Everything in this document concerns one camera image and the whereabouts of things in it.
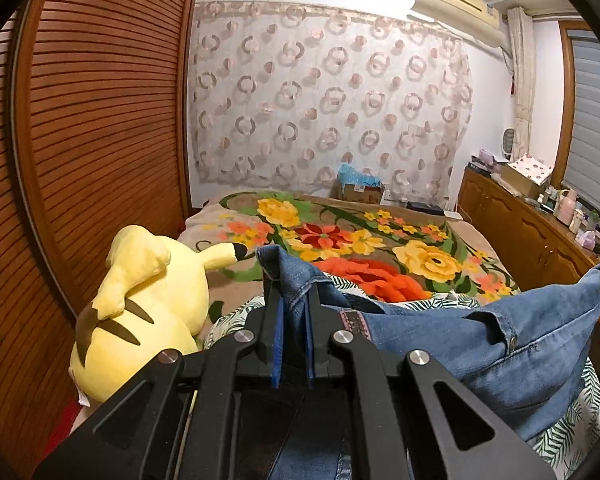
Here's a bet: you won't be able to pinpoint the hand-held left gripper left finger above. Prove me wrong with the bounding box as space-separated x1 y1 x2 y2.
32 272 287 480

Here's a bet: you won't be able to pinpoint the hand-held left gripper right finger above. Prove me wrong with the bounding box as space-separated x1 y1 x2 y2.
305 280 556 480

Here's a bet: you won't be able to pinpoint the blue denim pants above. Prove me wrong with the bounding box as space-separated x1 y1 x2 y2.
256 245 600 480

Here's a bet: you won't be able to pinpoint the pink thermos bottle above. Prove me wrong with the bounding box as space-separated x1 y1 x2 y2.
555 188 578 226

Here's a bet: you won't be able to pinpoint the wooden sideboard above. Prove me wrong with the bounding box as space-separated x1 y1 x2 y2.
457 165 600 311

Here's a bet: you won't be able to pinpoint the floral blanket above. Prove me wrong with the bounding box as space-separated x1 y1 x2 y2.
177 190 521 311

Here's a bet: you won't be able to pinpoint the yellow plush toy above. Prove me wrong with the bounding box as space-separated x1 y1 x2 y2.
70 225 251 403

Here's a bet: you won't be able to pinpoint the dotted gift box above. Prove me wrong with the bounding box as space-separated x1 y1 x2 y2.
500 155 555 198

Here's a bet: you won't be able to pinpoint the leaf print bed sheet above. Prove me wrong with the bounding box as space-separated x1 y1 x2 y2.
202 292 600 480

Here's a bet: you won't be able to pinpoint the grey window blind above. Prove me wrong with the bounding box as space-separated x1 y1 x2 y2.
562 27 600 221

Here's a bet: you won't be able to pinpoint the cardboard box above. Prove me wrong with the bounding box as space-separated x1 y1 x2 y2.
336 182 386 205

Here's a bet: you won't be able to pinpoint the blue plastic bag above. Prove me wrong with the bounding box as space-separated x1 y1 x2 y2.
337 162 381 188

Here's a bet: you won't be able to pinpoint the small white fan heater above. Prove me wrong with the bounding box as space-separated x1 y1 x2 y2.
500 127 518 161

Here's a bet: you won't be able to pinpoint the black flat box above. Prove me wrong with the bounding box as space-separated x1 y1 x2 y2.
405 200 446 216

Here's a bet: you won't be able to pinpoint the beige side curtain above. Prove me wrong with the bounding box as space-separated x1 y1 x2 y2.
507 7 536 163

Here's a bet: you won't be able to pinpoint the red cloth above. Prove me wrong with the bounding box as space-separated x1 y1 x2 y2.
55 400 88 441

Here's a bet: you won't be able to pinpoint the circle pattern sheer curtain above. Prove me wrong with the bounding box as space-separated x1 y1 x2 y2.
190 0 473 211

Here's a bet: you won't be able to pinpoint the wooden louvered wardrobe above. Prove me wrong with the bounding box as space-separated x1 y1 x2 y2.
0 0 203 480

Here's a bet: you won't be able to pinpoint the white air conditioner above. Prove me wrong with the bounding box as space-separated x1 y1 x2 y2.
407 0 508 48

